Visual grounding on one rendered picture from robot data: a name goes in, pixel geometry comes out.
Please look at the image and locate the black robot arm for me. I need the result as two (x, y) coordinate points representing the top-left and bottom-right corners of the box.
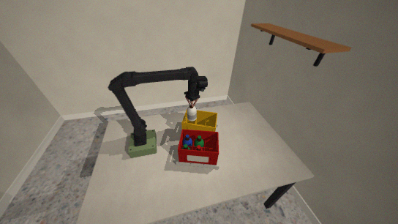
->
(108, 67), (208, 146)

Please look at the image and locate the red bottle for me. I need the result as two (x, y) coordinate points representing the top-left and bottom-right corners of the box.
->
(195, 145), (203, 151)

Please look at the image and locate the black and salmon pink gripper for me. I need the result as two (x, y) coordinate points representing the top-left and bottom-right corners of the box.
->
(184, 88), (200, 107)

